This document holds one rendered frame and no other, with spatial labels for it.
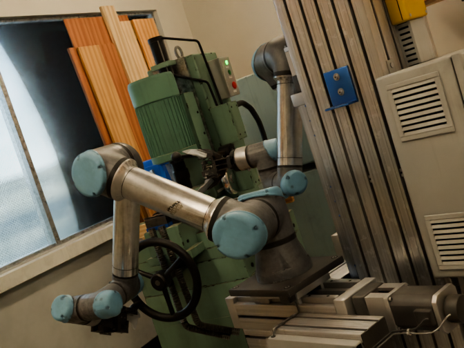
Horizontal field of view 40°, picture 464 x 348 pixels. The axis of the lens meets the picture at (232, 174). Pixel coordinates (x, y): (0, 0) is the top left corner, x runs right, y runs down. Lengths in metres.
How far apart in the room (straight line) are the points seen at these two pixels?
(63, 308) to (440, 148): 1.09
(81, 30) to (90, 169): 2.52
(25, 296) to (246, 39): 2.49
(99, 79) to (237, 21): 1.36
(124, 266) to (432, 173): 0.91
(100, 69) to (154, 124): 1.74
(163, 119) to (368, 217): 0.94
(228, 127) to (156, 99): 0.33
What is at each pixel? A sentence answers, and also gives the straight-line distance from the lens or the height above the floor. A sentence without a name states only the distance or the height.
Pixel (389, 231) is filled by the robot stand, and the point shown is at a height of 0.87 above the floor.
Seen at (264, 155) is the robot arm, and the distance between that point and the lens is 1.96.
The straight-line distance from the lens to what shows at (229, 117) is 2.41.
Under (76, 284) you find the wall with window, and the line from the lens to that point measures 3.66.
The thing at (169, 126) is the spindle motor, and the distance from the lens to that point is 2.26.
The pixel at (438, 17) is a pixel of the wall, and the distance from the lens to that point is 4.30.
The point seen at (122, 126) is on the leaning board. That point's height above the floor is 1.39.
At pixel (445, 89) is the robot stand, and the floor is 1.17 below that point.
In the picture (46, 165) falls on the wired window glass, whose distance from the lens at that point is 3.75.
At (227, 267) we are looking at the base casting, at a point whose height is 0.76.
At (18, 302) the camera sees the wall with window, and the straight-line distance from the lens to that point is 3.42.
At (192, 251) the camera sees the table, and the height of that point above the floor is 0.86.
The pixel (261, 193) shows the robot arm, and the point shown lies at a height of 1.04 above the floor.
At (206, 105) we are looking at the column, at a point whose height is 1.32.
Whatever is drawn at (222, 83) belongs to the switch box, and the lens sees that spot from 2.52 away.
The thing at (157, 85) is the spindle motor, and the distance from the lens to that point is 2.26.
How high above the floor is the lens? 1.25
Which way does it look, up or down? 5 degrees down
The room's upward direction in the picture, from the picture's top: 18 degrees counter-clockwise
